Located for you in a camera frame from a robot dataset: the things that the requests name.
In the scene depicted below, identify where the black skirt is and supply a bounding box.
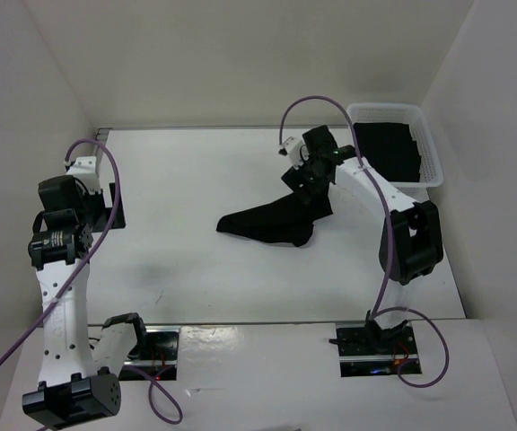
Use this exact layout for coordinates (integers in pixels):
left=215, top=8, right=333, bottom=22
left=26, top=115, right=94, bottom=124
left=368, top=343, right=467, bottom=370
left=216, top=193, right=333, bottom=247

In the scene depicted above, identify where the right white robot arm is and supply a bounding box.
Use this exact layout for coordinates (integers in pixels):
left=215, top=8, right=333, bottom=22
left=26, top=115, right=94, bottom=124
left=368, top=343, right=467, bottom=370
left=278, top=126, right=443, bottom=353

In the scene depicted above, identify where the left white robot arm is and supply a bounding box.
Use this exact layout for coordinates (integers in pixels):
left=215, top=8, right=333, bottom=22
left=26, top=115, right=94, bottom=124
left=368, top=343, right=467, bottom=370
left=22, top=174, right=150, bottom=430

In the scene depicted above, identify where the black folded skirts stack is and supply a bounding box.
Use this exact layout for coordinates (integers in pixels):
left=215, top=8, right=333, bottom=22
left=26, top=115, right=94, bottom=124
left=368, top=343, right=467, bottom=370
left=354, top=122, right=422, bottom=182

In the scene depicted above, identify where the white plastic basket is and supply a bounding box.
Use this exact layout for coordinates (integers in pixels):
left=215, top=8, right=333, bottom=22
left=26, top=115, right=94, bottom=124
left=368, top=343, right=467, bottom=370
left=346, top=102, right=443, bottom=189

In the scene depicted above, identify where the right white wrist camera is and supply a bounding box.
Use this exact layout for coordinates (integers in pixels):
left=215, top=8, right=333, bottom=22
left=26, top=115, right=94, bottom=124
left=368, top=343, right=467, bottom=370
left=278, top=136, right=309, bottom=166

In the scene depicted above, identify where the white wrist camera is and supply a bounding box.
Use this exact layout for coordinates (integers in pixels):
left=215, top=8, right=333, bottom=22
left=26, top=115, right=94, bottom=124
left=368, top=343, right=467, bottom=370
left=66, top=156, right=101, bottom=193
left=278, top=136, right=309, bottom=166

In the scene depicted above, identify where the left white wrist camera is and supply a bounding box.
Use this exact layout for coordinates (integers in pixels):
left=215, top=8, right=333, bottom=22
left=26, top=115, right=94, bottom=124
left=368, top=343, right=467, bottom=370
left=66, top=156, right=101, bottom=193

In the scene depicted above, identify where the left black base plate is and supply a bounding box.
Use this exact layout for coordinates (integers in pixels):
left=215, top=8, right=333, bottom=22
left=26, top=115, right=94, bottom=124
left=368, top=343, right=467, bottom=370
left=119, top=326, right=180, bottom=382

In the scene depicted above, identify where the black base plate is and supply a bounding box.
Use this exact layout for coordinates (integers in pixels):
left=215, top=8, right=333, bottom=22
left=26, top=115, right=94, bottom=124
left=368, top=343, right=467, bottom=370
left=119, top=326, right=180, bottom=382
left=329, top=323, right=422, bottom=378

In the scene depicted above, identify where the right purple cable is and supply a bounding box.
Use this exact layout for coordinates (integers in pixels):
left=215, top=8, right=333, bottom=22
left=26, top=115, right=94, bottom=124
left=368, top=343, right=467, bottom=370
left=277, top=94, right=451, bottom=388

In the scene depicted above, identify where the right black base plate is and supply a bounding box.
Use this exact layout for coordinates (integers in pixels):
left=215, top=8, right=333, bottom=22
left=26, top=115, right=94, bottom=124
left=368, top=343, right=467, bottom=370
left=329, top=323, right=422, bottom=378

